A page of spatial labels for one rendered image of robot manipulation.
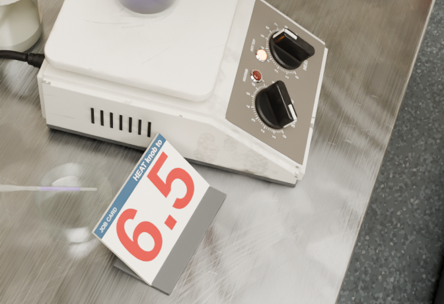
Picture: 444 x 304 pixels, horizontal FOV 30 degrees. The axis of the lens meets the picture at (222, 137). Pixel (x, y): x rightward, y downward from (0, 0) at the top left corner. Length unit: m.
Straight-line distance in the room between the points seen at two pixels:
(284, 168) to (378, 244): 0.90
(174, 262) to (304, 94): 0.16
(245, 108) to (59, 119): 0.14
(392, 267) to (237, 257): 0.90
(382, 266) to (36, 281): 0.96
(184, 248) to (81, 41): 0.16
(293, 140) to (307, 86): 0.05
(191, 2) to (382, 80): 0.19
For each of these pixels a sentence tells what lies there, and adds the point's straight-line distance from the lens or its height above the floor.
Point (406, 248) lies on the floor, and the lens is 1.50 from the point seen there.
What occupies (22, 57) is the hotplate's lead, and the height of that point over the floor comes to 0.78.
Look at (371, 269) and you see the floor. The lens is 1.47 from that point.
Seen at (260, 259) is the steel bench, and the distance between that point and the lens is 0.60.
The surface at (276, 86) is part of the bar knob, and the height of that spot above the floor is 0.82.
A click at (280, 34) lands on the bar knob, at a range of 0.63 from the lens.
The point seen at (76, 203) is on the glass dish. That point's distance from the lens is 0.61.
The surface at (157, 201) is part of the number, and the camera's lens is 0.59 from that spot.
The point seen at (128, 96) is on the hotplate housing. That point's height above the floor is 0.82.
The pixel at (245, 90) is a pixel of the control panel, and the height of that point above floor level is 0.81.
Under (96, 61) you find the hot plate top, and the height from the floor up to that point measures 0.84.
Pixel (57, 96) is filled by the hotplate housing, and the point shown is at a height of 0.80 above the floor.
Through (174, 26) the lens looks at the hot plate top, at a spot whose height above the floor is 0.84.
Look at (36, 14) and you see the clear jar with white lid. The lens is 0.67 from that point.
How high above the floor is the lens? 1.29
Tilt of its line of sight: 57 degrees down
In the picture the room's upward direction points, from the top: 11 degrees clockwise
